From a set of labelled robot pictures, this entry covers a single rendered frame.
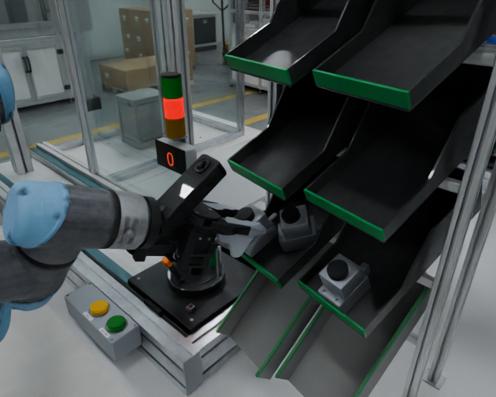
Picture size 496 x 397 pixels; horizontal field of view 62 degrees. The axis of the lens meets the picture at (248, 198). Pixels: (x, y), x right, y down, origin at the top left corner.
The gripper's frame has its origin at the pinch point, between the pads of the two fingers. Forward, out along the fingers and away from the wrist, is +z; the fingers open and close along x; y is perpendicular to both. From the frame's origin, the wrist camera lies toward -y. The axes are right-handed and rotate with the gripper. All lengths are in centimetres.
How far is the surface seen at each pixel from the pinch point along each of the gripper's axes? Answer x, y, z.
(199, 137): -136, 9, 80
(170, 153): -45.1, 1.6, 9.4
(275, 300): 1.1, 15.8, 13.3
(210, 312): -13.0, 27.9, 11.7
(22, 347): -39, 53, -16
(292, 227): 6.2, -1.8, 3.0
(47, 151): -137, 32, 8
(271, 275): 7.3, 6.3, 1.3
